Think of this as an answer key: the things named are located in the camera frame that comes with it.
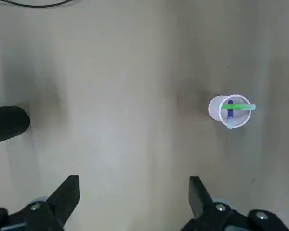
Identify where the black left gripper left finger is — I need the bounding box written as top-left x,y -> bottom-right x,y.
0,175 -> 80,231

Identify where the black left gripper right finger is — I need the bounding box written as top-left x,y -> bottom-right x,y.
180,176 -> 289,231

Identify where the pink translucent cup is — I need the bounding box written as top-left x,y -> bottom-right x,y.
208,94 -> 252,128

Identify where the green pen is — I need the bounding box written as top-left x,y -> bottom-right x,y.
221,103 -> 257,111

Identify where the black cylindrical vase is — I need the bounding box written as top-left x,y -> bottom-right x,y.
0,105 -> 31,146

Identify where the black desk cable bundle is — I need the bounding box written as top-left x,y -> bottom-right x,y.
0,0 -> 73,8

